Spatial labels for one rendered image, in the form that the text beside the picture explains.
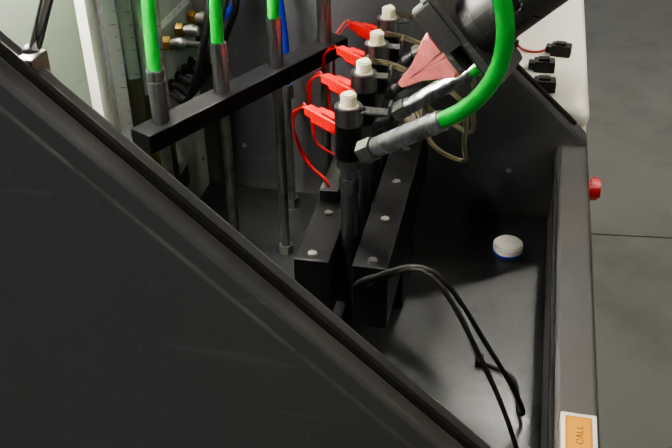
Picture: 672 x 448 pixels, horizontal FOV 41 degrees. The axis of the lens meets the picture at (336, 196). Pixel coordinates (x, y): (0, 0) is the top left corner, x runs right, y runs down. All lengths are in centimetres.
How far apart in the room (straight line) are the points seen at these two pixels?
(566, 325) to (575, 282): 7
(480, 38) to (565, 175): 41
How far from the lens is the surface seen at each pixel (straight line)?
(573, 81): 133
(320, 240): 96
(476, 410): 99
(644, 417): 222
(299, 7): 119
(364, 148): 78
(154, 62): 92
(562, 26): 153
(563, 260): 100
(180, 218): 57
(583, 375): 87
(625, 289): 257
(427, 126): 73
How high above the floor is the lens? 153
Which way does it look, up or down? 32 degrees down
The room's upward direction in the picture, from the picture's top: 1 degrees counter-clockwise
